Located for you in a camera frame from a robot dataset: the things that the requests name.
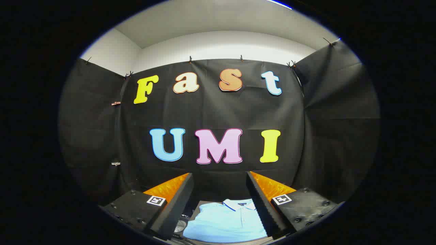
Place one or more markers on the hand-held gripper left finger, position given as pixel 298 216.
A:
pixel 177 207

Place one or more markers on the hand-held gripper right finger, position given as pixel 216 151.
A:
pixel 264 207

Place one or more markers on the light blue polo shirt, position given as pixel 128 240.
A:
pixel 224 221

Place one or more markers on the dark grey washing machine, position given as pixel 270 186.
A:
pixel 180 226

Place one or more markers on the black backdrop cloth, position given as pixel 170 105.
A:
pixel 211 109

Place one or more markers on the grey table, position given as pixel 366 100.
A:
pixel 198 208

